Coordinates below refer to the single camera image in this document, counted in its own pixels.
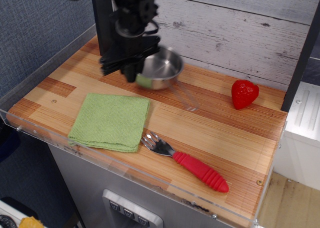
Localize white ribbed side unit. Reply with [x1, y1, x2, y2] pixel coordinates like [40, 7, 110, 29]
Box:
[273, 82, 320, 190]

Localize red handled metal fork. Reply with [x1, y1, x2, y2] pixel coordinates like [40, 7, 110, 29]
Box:
[141, 131, 230, 193]

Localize dark grey left post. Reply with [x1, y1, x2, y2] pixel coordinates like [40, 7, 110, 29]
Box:
[92, 0, 114, 56]

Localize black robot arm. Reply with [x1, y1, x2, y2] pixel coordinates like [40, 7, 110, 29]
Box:
[100, 0, 161, 83]

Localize dark grey post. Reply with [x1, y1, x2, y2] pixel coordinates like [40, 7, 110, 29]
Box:
[281, 3, 320, 112]
[92, 0, 114, 56]

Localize silver toy dispenser panel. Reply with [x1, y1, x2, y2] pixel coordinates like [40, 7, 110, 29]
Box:
[102, 189, 164, 227]

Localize clear acrylic guard rail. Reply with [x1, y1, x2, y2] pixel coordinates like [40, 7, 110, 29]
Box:
[0, 26, 287, 227]

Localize yellow and black object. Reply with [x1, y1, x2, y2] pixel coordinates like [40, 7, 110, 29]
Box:
[0, 215, 45, 228]

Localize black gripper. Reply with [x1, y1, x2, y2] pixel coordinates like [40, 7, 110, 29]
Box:
[99, 36, 161, 83]

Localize dark grey right post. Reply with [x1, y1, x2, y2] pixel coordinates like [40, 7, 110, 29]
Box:
[281, 3, 320, 112]

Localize folded green cloth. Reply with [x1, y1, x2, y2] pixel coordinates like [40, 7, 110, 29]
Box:
[68, 93, 150, 153]

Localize grey toy kitchen cabinet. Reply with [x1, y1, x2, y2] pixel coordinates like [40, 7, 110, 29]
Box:
[49, 145, 229, 227]

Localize small stainless steel pot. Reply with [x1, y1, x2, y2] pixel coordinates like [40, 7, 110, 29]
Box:
[135, 47, 200, 113]

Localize red plastic strawberry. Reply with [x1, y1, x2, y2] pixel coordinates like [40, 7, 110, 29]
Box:
[231, 80, 260, 110]

